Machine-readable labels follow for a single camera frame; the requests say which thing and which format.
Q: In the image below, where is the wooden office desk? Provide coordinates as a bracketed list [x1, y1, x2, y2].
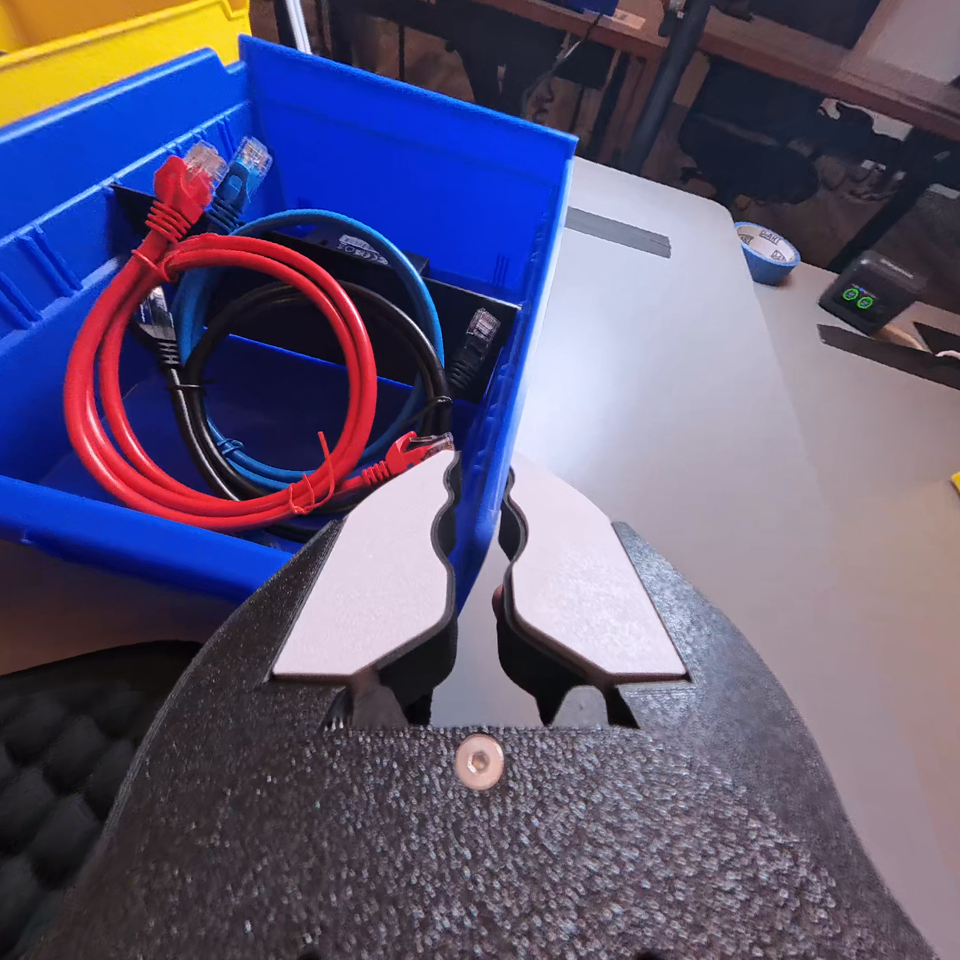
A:
[480, 0, 960, 145]

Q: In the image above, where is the black network switch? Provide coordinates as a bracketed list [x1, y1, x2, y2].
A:
[111, 182, 524, 410]

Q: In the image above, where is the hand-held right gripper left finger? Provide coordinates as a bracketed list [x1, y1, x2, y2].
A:
[271, 448, 462, 681]

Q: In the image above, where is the black ethernet cable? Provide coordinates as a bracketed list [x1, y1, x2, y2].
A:
[129, 281, 504, 501]

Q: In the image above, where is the red ethernet cable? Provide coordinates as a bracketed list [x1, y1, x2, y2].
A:
[63, 153, 456, 535]

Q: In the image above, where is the blue ethernet cable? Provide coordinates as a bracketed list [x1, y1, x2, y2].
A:
[171, 135, 449, 490]

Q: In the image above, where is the yellow plastic bin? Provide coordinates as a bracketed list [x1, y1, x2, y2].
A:
[0, 0, 254, 130]

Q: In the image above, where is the black foam mat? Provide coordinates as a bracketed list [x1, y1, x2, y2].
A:
[0, 639, 205, 960]

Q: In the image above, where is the blue plastic bin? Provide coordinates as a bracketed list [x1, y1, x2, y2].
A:
[0, 33, 580, 610]

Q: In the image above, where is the black office chair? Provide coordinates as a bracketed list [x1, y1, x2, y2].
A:
[677, 56, 824, 213]

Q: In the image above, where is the grey tape strip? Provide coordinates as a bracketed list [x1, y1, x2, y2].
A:
[564, 206, 674, 261]

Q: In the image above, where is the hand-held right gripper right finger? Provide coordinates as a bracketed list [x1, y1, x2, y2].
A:
[497, 453, 689, 685]

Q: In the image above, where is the black tape strip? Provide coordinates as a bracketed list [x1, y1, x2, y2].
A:
[816, 321, 960, 393]

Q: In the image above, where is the black device with green lights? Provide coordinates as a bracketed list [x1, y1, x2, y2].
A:
[817, 248, 929, 338]

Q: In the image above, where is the blue tape roll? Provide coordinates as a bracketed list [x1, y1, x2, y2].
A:
[732, 219, 804, 288]

